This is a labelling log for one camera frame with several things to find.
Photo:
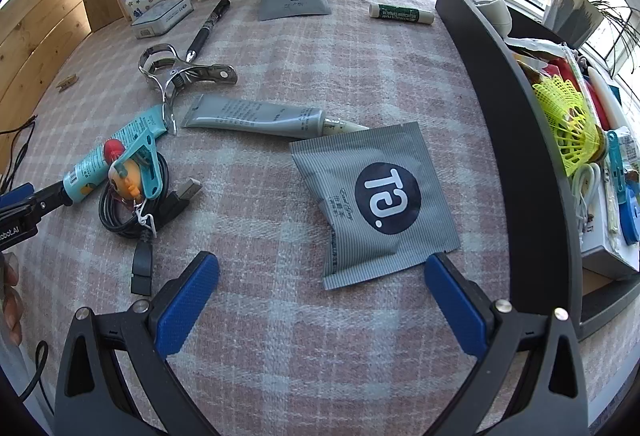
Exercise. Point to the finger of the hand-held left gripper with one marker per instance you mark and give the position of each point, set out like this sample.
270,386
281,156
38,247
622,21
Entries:
47,198
15,195

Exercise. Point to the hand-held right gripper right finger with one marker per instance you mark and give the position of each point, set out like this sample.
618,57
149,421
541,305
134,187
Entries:
455,306

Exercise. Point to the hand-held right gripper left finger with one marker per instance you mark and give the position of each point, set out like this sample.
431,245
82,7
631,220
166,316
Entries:
187,301

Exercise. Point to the teal tube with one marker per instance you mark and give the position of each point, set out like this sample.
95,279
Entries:
95,165

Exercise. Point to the teal plastic clip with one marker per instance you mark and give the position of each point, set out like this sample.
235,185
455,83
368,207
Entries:
150,176
615,155

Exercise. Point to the grey sachet with black circle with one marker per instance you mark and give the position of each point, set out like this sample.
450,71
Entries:
380,201

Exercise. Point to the grey tube with white nozzle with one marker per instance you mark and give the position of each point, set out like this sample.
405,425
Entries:
250,115

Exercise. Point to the metal spring clip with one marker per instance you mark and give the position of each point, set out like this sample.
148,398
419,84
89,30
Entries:
200,74

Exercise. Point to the silver tin box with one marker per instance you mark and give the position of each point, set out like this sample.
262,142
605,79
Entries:
160,15

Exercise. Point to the black tray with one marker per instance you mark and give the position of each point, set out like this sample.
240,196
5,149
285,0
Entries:
500,90

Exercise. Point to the black pen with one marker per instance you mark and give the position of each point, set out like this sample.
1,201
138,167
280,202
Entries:
207,28

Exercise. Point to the green white glue stick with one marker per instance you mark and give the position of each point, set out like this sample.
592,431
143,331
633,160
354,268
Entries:
400,13

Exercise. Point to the pale sachet with square logo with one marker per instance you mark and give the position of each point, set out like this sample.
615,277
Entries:
292,0

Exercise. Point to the person's left hand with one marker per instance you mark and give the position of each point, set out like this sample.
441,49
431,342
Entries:
9,296

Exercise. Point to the wooden clothespin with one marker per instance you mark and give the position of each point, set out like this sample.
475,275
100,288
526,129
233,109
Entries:
66,82

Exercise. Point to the white box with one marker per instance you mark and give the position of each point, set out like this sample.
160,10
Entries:
607,251

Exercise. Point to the wooden slat panel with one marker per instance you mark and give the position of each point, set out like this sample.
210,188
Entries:
40,30

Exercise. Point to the blue round item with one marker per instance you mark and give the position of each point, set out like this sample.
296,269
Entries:
631,216

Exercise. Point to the yellow shuttlecock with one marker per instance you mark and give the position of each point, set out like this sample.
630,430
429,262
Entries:
570,130

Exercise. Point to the white lotion tube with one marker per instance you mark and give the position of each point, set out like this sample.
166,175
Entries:
605,100

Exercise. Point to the white plug-in device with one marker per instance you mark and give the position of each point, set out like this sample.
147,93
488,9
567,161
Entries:
492,10

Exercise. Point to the potted plant in grey pot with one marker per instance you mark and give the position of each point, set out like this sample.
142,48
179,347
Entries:
575,13

